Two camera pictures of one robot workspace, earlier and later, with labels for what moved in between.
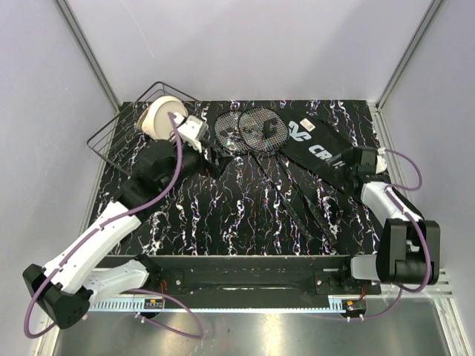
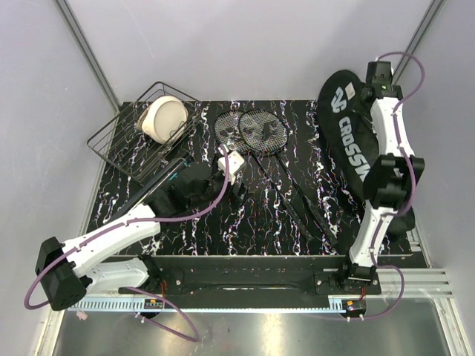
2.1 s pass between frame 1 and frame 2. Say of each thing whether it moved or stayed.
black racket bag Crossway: moved
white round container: stayed
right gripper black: moved
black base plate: stayed
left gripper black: moved
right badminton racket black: stayed
